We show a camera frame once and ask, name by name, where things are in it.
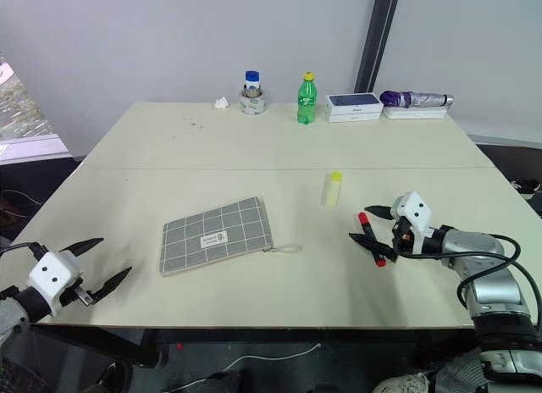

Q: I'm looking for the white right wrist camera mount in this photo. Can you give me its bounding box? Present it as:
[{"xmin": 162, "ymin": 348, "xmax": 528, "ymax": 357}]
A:
[{"xmin": 390, "ymin": 191, "xmax": 434, "ymax": 253}]

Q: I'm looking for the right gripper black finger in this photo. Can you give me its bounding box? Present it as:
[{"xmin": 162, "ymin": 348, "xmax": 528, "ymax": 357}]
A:
[
  {"xmin": 348, "ymin": 232, "xmax": 400, "ymax": 263},
  {"xmin": 363, "ymin": 204, "xmax": 400, "ymax": 220}
]

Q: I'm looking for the grey checked pencil pouch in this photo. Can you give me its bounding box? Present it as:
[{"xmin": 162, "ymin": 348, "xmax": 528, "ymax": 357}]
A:
[{"xmin": 159, "ymin": 196, "xmax": 303, "ymax": 279}]

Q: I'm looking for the black marker with red caps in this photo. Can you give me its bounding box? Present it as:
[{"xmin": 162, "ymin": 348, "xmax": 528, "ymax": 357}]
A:
[{"xmin": 357, "ymin": 211, "xmax": 388, "ymax": 268}]

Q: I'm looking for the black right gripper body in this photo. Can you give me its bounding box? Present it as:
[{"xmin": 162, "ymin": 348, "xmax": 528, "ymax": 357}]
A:
[{"xmin": 391, "ymin": 215, "xmax": 419, "ymax": 257}]

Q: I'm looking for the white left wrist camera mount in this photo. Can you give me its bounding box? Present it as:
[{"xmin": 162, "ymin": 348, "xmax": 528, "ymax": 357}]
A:
[{"xmin": 27, "ymin": 250, "xmax": 84, "ymax": 318}]

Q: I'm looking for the grey knit cloth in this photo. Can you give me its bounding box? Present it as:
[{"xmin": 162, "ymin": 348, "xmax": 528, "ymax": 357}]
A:
[{"xmin": 434, "ymin": 349, "xmax": 484, "ymax": 393}]

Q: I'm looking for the white sneaker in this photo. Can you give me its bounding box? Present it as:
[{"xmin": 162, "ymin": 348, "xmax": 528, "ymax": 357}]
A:
[{"xmin": 375, "ymin": 371, "xmax": 429, "ymax": 393}]

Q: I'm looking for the black mesh chair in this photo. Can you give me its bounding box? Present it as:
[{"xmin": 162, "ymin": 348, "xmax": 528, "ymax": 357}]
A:
[{"xmin": 0, "ymin": 324, "xmax": 135, "ymax": 393}]

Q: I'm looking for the dark grey wall pillar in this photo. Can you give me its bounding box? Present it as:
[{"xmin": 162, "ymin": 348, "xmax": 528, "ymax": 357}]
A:
[{"xmin": 352, "ymin": 0, "xmax": 402, "ymax": 96}]

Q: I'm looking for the white box with dark lid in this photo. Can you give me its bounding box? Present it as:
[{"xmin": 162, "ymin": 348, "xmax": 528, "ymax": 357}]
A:
[{"xmin": 324, "ymin": 92, "xmax": 384, "ymax": 115}]

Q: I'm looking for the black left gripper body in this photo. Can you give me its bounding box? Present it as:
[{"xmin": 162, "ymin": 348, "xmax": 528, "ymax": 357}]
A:
[{"xmin": 58, "ymin": 278, "xmax": 96, "ymax": 307}]

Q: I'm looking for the white tape roll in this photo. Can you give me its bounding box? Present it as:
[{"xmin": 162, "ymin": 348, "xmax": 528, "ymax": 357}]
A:
[{"xmin": 239, "ymin": 86, "xmax": 269, "ymax": 116}]

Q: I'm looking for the black table frame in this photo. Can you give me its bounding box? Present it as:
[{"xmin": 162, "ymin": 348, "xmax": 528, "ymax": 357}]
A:
[{"xmin": 36, "ymin": 324, "xmax": 478, "ymax": 368}]

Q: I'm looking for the window with sill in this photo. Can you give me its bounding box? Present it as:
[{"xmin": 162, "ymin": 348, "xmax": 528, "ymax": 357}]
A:
[{"xmin": 0, "ymin": 53, "xmax": 75, "ymax": 163}]

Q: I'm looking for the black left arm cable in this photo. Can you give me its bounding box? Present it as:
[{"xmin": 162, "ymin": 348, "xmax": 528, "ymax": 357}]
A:
[{"xmin": 0, "ymin": 241, "xmax": 48, "ymax": 261}]

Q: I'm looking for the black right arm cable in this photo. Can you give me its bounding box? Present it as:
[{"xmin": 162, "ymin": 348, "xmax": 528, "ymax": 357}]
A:
[{"xmin": 456, "ymin": 233, "xmax": 542, "ymax": 318}]

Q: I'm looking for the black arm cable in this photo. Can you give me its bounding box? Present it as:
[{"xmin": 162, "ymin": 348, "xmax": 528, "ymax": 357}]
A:
[
  {"xmin": 0, "ymin": 241, "xmax": 48, "ymax": 261},
  {"xmin": 456, "ymin": 233, "xmax": 542, "ymax": 318}
]

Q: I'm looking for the black shoe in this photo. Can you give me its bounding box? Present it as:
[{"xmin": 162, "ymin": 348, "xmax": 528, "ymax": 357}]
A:
[{"xmin": 509, "ymin": 178, "xmax": 542, "ymax": 200}]

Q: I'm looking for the purple folded umbrella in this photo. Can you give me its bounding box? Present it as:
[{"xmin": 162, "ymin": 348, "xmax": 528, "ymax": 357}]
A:
[{"xmin": 379, "ymin": 90, "xmax": 456, "ymax": 109}]

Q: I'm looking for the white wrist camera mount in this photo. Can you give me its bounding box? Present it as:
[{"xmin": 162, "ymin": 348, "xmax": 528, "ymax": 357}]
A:
[
  {"xmin": 27, "ymin": 250, "xmax": 84, "ymax": 318},
  {"xmin": 390, "ymin": 191, "xmax": 434, "ymax": 253}
]

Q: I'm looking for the white floor cable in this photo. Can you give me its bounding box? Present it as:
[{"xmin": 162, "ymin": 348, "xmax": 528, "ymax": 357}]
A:
[{"xmin": 218, "ymin": 342, "xmax": 324, "ymax": 369}]

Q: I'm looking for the green plastic soda bottle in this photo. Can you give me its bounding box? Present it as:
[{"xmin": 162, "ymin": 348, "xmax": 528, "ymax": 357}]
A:
[{"xmin": 296, "ymin": 71, "xmax": 319, "ymax": 126}]

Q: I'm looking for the small bottle with blue cap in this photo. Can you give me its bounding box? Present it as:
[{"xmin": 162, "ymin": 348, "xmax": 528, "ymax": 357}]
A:
[{"xmin": 243, "ymin": 69, "xmax": 262, "ymax": 98}]

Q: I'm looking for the yellow glue stick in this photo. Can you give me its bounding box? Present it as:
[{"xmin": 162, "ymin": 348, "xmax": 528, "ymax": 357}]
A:
[{"xmin": 320, "ymin": 170, "xmax": 343, "ymax": 209}]

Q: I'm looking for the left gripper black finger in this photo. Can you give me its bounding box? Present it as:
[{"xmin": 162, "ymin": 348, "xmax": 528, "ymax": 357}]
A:
[
  {"xmin": 91, "ymin": 265, "xmax": 134, "ymax": 303},
  {"xmin": 58, "ymin": 237, "xmax": 105, "ymax": 259}
]

